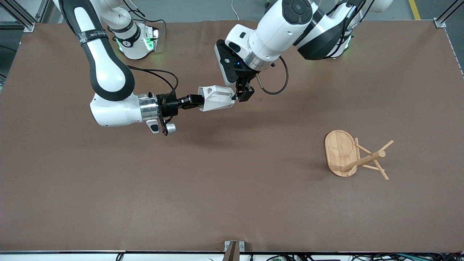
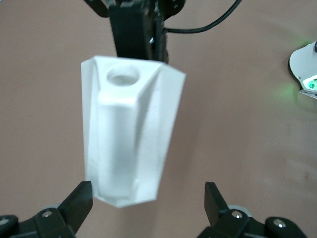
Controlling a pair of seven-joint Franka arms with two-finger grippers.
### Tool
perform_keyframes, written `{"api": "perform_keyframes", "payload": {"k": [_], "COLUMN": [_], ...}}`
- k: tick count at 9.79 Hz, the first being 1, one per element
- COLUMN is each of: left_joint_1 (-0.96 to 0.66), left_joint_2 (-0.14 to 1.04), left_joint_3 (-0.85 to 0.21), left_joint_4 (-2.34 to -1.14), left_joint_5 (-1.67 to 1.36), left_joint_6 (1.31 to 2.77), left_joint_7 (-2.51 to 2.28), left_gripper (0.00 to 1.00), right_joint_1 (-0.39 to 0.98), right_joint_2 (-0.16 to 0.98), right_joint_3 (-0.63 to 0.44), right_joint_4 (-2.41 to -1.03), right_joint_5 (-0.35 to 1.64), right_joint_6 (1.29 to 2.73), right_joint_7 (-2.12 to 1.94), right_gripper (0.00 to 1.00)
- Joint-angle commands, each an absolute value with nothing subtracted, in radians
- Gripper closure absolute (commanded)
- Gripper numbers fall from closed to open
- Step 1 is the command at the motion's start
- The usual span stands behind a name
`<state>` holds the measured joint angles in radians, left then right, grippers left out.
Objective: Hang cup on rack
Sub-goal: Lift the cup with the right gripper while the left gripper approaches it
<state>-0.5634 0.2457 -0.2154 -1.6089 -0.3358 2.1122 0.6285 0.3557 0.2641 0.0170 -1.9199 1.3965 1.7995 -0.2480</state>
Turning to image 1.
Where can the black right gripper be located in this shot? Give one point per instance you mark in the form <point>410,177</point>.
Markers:
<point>171,104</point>

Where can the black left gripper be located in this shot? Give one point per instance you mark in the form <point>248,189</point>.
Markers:
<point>245,78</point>

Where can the white faceted cup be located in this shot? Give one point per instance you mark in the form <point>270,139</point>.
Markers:
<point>217,98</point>

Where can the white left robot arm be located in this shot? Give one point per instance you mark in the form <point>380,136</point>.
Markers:
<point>275,32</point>

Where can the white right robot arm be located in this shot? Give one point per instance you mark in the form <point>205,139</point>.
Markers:
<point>108,69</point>

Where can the wooden cup rack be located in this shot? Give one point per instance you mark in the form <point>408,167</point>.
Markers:
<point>340,152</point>

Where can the brown table cover sheet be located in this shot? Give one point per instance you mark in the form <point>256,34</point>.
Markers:
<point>232,174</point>

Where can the grey metal bracket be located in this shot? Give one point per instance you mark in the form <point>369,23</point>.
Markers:
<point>241,246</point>

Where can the aluminium frame profile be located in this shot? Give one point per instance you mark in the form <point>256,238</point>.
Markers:
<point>444,18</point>
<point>21,18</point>

